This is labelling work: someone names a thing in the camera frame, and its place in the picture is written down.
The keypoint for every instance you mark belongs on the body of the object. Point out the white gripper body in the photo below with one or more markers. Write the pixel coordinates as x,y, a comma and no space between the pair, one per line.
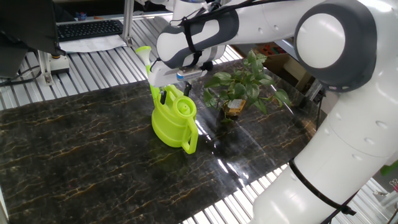
160,76

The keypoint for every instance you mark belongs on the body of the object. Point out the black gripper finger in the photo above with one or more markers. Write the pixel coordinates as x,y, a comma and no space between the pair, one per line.
163,97
187,89

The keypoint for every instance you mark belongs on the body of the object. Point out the lime green watering can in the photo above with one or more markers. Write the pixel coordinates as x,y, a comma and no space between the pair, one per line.
171,124

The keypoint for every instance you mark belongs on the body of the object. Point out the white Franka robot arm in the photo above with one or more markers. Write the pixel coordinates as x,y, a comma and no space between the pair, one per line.
342,174

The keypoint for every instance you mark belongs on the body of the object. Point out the green potted plant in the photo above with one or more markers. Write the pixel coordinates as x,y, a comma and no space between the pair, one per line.
248,90

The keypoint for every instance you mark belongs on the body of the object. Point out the white paper sheet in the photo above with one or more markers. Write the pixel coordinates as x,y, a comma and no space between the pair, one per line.
93,45

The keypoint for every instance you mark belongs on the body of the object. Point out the black keyboard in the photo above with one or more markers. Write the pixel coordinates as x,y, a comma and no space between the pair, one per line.
90,29

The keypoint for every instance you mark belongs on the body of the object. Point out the dark marble pattern mat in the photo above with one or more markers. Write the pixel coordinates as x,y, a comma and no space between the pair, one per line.
93,155

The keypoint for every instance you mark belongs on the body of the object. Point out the red orange packets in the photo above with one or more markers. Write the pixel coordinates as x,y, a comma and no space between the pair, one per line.
272,49

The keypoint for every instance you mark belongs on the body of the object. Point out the brown cardboard box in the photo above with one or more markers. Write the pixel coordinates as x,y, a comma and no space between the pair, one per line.
280,63

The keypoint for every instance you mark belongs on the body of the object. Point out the aluminium shelf leg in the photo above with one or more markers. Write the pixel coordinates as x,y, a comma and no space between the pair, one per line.
314,90

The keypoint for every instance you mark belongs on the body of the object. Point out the black monitor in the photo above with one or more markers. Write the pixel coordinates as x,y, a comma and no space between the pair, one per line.
25,25

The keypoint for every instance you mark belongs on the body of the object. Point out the aluminium horizontal frame rail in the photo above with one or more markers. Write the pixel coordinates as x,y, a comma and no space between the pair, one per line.
144,15

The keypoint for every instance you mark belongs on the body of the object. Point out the aluminium vertical frame post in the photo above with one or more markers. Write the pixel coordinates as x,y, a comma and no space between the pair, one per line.
128,18

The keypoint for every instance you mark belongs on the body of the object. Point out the grey metal shelf rail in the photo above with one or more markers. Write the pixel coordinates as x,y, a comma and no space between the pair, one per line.
287,48

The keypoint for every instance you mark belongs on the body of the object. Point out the aluminium upright bracket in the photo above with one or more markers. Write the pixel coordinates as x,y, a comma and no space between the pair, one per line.
46,68

